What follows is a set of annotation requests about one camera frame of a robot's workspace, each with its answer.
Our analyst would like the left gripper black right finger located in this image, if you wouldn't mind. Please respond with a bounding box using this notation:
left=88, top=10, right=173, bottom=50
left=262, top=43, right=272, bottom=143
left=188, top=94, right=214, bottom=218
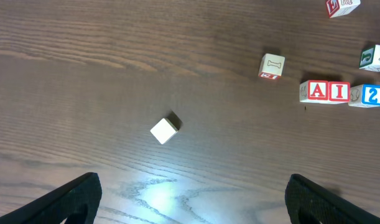
left=285, top=174, right=380, bottom=224

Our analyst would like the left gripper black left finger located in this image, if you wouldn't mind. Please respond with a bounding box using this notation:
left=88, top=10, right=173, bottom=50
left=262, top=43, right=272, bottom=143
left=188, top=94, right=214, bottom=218
left=0, top=172, right=102, bottom=224

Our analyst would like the red letter A block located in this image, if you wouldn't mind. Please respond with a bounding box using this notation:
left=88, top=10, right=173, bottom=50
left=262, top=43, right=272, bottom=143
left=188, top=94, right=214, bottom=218
left=299, top=80, right=328, bottom=104

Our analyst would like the red letter I block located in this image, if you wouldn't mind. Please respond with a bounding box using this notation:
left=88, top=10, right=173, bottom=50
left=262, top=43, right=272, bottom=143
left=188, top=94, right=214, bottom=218
left=328, top=82, right=351, bottom=104

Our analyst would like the blue number 2 block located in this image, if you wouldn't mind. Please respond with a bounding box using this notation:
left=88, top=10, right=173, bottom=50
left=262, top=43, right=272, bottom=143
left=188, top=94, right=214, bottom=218
left=348, top=84, right=380, bottom=108

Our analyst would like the tilted plain wooden block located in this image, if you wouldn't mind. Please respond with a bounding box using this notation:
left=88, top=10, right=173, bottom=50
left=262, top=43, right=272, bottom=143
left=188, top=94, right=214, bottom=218
left=150, top=118, right=178, bottom=144

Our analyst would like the wooden block red side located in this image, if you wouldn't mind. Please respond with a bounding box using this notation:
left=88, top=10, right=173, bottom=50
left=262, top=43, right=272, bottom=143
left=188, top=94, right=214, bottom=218
left=258, top=54, right=285, bottom=80

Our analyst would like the wooden block centre right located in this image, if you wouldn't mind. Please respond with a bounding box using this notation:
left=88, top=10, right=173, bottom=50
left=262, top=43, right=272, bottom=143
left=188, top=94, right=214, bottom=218
left=359, top=45, right=380, bottom=72

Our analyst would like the plain wooden block top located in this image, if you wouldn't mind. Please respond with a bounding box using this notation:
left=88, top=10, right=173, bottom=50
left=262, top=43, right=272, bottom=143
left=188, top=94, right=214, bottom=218
left=325, top=0, right=361, bottom=18

